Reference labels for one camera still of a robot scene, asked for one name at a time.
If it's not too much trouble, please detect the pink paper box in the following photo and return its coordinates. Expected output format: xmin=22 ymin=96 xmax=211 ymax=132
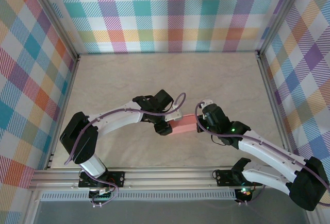
xmin=171 ymin=114 xmax=199 ymax=136

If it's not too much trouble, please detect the long aluminium base rail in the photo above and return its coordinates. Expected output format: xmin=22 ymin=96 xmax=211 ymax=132
xmin=28 ymin=169 xmax=312 ymax=191

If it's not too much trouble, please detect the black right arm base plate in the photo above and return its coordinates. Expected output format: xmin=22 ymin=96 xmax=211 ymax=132
xmin=215 ymin=168 xmax=258 ymax=187

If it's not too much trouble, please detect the aluminium side rail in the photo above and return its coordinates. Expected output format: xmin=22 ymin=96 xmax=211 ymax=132
xmin=256 ymin=51 xmax=297 ymax=168
xmin=45 ymin=54 xmax=81 ymax=170

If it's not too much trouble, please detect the grey slotted cable duct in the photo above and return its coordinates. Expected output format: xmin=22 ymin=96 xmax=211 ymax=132
xmin=41 ymin=192 xmax=237 ymax=201

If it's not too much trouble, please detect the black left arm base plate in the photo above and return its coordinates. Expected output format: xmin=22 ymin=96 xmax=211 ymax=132
xmin=78 ymin=171 xmax=126 ymax=188

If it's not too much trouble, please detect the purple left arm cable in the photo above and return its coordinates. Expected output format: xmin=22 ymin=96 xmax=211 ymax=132
xmin=63 ymin=93 xmax=187 ymax=165

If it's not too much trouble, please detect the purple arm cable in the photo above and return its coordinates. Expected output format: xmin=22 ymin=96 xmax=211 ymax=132
xmin=63 ymin=93 xmax=187 ymax=165
xmin=194 ymin=102 xmax=330 ymax=205

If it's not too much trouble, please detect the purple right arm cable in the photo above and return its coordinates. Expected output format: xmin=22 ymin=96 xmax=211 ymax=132
xmin=194 ymin=102 xmax=330 ymax=205

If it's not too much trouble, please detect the aluminium frame post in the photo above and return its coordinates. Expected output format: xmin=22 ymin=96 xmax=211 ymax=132
xmin=256 ymin=0 xmax=306 ymax=55
xmin=27 ymin=0 xmax=80 ymax=59

